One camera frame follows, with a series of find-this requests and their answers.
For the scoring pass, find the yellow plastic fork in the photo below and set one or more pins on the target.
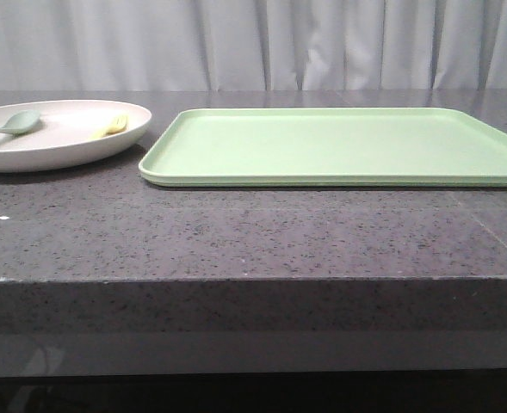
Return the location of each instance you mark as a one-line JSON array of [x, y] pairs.
[[116, 125]]

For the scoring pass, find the white round plate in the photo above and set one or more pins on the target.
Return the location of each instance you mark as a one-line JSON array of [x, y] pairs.
[[62, 139]]

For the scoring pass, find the light green rectangular tray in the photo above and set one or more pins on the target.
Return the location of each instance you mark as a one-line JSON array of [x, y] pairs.
[[372, 147]]

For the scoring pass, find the light green spoon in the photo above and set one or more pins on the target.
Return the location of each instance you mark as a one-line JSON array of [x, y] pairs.
[[20, 124]]

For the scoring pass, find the white pleated curtain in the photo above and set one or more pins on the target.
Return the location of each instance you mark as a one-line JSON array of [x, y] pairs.
[[252, 45]]

